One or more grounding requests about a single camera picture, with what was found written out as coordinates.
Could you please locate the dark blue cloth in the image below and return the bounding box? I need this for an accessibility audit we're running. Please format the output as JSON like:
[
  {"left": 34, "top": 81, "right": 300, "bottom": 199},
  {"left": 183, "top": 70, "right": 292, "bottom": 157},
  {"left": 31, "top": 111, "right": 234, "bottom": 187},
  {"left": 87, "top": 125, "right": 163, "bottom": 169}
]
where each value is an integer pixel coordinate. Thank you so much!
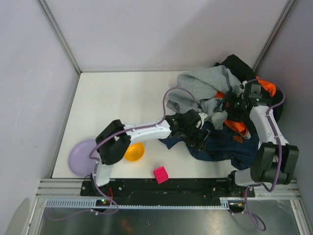
[{"left": 158, "top": 121, "right": 260, "bottom": 171}]

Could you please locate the grey cloth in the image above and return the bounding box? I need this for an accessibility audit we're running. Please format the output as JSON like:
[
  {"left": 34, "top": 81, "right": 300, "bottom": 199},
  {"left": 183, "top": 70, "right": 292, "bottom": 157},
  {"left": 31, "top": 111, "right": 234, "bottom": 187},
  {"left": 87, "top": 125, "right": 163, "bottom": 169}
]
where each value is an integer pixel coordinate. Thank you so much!
[{"left": 167, "top": 65, "right": 243, "bottom": 130}]

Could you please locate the black cloth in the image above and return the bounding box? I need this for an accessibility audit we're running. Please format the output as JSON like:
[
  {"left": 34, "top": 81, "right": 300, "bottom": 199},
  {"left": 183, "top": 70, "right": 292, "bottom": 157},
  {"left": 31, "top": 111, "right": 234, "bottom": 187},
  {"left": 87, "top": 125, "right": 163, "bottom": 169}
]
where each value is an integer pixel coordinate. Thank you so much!
[{"left": 214, "top": 54, "right": 286, "bottom": 123}]

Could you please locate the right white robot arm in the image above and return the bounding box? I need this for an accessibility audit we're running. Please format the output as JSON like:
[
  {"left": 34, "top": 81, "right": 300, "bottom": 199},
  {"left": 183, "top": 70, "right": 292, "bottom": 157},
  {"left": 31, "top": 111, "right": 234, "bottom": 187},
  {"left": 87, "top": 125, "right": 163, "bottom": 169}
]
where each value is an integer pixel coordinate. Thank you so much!
[{"left": 222, "top": 78, "right": 299, "bottom": 192}]

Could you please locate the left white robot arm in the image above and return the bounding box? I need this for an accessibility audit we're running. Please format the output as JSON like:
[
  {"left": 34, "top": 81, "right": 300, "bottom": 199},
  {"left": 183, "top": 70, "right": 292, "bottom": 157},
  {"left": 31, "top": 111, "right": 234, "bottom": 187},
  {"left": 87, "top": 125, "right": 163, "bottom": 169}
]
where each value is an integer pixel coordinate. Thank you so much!
[{"left": 89, "top": 109, "right": 209, "bottom": 187}]

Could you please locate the orange cloth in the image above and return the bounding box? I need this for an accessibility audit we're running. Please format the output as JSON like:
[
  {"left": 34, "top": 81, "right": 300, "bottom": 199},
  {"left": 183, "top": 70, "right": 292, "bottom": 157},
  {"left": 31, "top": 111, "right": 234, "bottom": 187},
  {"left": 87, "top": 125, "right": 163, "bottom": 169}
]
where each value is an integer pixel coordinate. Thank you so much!
[{"left": 215, "top": 79, "right": 272, "bottom": 139}]

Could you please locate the pink cube block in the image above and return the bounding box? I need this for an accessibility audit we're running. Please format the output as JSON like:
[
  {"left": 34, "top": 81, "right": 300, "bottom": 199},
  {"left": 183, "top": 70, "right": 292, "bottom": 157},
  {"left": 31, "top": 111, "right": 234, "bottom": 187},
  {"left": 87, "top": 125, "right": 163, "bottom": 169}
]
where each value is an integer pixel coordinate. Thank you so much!
[{"left": 153, "top": 166, "right": 169, "bottom": 184}]

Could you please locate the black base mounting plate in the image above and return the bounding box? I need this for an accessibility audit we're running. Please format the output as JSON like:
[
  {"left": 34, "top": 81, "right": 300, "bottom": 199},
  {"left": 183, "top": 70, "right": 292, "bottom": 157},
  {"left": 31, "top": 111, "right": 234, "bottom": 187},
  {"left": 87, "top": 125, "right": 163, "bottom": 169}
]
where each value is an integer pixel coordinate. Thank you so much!
[{"left": 80, "top": 178, "right": 255, "bottom": 207}]

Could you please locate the yellow plastic bowl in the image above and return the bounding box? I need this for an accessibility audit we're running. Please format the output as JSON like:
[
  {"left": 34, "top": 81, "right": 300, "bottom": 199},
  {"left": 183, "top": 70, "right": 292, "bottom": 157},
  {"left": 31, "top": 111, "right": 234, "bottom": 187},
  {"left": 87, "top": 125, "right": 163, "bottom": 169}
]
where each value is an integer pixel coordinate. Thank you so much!
[{"left": 124, "top": 142, "right": 145, "bottom": 162}]

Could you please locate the purple plastic plate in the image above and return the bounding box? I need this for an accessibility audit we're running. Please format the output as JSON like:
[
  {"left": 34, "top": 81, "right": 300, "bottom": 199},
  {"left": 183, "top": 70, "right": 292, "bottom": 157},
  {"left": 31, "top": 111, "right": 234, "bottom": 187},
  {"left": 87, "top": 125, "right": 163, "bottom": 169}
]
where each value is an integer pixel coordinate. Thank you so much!
[{"left": 68, "top": 139, "right": 100, "bottom": 178}]

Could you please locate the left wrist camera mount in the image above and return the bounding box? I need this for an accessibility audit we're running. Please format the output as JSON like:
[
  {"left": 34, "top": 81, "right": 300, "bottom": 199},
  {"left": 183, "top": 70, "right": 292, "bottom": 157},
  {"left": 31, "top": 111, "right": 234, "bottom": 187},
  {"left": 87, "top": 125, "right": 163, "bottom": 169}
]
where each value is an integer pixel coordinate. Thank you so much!
[{"left": 198, "top": 113, "right": 208, "bottom": 123}]

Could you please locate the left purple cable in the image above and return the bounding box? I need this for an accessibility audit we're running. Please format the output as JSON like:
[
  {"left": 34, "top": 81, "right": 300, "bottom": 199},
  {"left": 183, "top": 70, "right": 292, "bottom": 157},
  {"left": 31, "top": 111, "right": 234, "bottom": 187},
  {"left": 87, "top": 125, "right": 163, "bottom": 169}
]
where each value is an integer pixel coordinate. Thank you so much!
[{"left": 46, "top": 86, "right": 199, "bottom": 221}]

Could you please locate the purple cable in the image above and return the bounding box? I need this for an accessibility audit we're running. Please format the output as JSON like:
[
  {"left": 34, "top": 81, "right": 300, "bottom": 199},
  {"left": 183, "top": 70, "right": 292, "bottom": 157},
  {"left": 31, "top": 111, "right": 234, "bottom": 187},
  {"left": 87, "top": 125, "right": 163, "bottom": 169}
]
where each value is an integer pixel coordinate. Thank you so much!
[
  {"left": 243, "top": 78, "right": 286, "bottom": 232},
  {"left": 46, "top": 86, "right": 199, "bottom": 221}
]

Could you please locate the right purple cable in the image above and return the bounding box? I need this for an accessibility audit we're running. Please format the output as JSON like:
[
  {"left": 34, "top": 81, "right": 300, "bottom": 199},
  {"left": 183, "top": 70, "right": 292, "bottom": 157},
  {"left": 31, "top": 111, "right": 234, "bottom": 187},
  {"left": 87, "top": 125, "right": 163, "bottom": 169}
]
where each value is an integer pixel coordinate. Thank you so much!
[{"left": 243, "top": 78, "right": 286, "bottom": 232}]

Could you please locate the grey slotted cable duct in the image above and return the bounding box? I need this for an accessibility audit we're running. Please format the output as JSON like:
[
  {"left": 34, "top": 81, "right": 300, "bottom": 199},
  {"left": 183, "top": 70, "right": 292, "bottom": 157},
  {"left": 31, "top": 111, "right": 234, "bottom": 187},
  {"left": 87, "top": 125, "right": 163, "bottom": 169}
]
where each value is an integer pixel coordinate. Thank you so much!
[{"left": 45, "top": 198, "right": 245, "bottom": 210}]

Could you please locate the right aluminium corner post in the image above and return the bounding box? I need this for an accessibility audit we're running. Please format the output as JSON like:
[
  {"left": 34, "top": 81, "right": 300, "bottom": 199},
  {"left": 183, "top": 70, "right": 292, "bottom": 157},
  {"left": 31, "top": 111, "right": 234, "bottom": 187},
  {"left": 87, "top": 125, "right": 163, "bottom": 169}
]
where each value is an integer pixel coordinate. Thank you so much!
[{"left": 252, "top": 0, "right": 298, "bottom": 72}]

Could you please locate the aluminium corner post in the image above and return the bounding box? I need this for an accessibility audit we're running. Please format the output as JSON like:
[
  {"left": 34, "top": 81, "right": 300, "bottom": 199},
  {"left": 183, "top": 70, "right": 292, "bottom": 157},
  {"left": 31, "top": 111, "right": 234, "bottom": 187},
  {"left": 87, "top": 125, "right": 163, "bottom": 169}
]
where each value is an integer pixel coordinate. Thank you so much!
[
  {"left": 36, "top": 0, "right": 82, "bottom": 75},
  {"left": 252, "top": 0, "right": 298, "bottom": 72}
]

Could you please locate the aluminium frame rail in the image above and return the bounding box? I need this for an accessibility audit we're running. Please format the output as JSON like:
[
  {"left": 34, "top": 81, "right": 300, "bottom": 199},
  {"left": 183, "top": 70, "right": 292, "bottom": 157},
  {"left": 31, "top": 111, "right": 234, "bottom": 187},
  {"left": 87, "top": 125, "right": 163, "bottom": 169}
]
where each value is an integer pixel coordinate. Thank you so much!
[{"left": 23, "top": 179, "right": 313, "bottom": 235}]

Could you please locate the left aluminium corner post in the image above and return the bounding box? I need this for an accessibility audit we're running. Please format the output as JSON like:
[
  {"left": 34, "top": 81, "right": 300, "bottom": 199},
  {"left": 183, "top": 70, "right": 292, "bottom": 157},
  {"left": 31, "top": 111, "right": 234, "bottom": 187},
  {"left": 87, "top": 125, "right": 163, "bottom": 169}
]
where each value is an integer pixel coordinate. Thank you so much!
[{"left": 36, "top": 0, "right": 82, "bottom": 75}]

